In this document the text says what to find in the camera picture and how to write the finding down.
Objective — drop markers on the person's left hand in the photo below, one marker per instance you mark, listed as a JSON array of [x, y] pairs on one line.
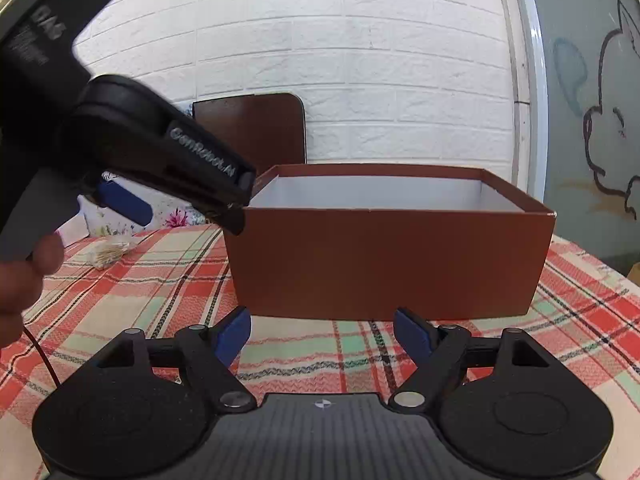
[[20, 285]]

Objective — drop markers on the brown storage box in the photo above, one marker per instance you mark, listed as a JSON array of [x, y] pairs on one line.
[[390, 260]]

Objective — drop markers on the red plaid tablecloth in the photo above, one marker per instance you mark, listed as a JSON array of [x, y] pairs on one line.
[[575, 335]]

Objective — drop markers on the dark brown chair back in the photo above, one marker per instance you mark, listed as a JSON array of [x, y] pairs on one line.
[[260, 130]]

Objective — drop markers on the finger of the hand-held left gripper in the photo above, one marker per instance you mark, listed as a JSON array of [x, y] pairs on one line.
[[227, 217], [125, 202]]

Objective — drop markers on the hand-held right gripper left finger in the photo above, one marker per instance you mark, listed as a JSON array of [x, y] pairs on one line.
[[235, 335]]

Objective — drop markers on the cartoon painted door panel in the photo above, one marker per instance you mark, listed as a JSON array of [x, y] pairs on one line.
[[575, 135]]

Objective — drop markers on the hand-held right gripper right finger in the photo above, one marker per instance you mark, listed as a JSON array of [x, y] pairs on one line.
[[412, 335]]

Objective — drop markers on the white floral plastic bag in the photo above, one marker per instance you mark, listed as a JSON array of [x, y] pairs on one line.
[[175, 217]]

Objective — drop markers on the white door frame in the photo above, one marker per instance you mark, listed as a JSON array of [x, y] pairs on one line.
[[530, 60]]

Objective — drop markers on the clear bag of toothpicks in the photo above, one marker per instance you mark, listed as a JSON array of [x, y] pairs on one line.
[[110, 252]]

